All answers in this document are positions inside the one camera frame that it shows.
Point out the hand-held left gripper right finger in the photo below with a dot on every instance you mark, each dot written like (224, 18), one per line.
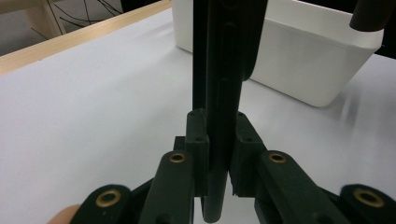
(280, 186)

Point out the white table sheet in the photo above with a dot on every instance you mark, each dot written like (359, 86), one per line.
(93, 109)

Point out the wooden table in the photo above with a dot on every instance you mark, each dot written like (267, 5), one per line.
(62, 43)

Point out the white plastic box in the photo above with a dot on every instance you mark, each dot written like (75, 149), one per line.
(295, 62)

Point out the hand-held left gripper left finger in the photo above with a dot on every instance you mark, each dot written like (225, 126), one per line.
(174, 186)

